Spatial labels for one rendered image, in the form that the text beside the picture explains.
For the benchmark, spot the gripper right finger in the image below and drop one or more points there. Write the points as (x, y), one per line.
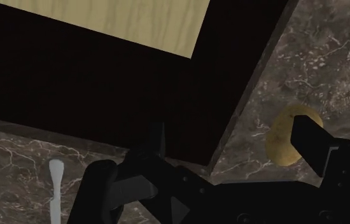
(342, 173)

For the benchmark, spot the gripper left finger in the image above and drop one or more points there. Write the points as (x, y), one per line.
(137, 173)

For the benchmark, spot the yellow-brown potato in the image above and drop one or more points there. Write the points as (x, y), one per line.
(279, 139)

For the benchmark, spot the white utensil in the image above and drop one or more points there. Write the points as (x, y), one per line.
(56, 173)

